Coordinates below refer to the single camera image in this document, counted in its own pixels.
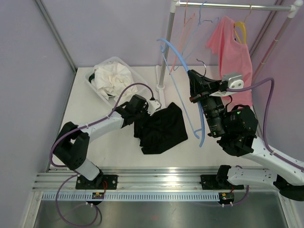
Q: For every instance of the metal clothes rack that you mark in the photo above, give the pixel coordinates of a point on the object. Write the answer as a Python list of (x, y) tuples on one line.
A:
[(292, 11)]

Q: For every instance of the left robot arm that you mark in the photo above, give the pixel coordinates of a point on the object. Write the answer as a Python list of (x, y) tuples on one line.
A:
[(72, 143)]

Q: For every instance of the green and white raglan shirt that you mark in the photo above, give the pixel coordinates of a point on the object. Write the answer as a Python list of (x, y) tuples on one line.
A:
[(91, 78)]

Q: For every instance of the black t shirt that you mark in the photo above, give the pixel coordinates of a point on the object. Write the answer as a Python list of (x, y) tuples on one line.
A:
[(161, 131)]

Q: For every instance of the aluminium corner frame post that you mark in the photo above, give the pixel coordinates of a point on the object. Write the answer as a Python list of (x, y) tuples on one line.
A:
[(50, 24)]

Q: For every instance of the yellow hanger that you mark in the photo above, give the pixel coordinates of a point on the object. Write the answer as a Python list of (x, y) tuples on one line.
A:
[(240, 25)]

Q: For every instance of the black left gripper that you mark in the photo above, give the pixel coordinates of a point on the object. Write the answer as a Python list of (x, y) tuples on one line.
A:
[(145, 109)]

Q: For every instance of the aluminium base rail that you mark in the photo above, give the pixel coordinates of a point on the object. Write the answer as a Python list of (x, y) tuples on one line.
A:
[(168, 179)]

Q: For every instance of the pink t shirt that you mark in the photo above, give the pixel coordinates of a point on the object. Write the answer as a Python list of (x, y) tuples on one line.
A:
[(233, 57)]

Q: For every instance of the white plastic basket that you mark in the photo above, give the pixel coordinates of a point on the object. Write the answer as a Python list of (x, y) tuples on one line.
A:
[(111, 101)]

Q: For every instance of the aluminium right frame post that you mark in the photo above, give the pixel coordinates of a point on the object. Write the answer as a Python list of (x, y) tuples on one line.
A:
[(262, 32)]

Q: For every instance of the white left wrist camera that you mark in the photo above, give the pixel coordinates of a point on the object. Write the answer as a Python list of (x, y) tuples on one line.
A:
[(155, 105)]

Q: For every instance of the white slotted cable duct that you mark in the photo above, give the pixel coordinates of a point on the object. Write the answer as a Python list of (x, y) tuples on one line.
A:
[(133, 196)]

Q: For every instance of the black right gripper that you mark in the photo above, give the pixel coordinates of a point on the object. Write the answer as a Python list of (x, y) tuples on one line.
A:
[(199, 84)]

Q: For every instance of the white tank top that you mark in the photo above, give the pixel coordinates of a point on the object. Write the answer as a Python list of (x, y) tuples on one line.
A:
[(111, 79)]

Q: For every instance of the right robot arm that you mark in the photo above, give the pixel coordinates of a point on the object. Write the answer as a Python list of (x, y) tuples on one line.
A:
[(236, 133)]

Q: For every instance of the pink wire hanger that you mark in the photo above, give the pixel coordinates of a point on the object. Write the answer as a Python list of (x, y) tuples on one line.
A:
[(187, 24)]

